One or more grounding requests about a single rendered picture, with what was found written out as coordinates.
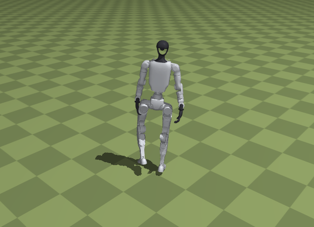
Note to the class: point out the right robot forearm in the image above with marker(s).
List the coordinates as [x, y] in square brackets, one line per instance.
[180, 96]

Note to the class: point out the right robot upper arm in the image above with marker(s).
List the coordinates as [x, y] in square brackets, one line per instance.
[177, 76]

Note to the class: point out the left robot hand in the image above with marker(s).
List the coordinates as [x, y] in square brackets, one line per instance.
[137, 105]

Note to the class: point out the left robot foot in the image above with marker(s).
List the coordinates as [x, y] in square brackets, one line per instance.
[142, 161]

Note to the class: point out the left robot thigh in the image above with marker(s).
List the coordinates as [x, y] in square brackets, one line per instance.
[143, 109]

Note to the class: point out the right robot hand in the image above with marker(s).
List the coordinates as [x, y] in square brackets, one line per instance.
[180, 113]

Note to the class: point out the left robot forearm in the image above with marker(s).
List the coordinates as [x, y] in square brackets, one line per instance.
[139, 91]

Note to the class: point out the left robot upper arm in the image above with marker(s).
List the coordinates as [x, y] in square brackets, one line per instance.
[143, 72]

